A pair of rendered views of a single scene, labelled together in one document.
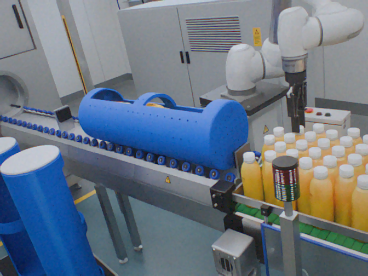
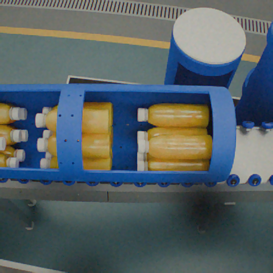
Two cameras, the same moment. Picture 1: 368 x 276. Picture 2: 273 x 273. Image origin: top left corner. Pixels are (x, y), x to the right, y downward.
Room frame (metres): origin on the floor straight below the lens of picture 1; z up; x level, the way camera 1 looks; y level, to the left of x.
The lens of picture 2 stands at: (2.08, -0.10, 2.08)
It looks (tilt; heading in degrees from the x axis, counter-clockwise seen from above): 65 degrees down; 132
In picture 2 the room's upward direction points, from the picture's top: 3 degrees clockwise
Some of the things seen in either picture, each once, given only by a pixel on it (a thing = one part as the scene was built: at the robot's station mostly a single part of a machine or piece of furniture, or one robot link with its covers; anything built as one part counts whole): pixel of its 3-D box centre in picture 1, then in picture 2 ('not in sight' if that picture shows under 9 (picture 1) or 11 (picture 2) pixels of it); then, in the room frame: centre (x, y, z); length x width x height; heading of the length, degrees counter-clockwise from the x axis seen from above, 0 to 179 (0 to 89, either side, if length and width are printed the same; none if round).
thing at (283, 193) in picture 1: (286, 187); not in sight; (0.77, -0.23, 1.18); 0.06 x 0.06 x 0.05
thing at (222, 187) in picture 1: (224, 196); not in sight; (1.12, -0.11, 0.95); 0.10 x 0.07 x 0.10; 135
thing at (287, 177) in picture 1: (285, 171); not in sight; (0.77, -0.23, 1.23); 0.06 x 0.06 x 0.04
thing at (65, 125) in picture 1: (64, 119); not in sight; (2.24, 0.72, 1.00); 0.10 x 0.04 x 0.15; 135
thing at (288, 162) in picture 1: (286, 188); not in sight; (0.77, -0.23, 1.18); 0.06 x 0.06 x 0.16
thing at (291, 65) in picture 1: (294, 62); not in sight; (1.26, -0.44, 1.36); 0.09 x 0.09 x 0.06
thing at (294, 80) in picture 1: (295, 82); not in sight; (1.26, -0.44, 1.28); 0.08 x 0.07 x 0.09; 135
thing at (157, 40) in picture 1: (206, 72); not in sight; (3.77, -0.37, 0.72); 2.15 x 0.54 x 1.45; 37
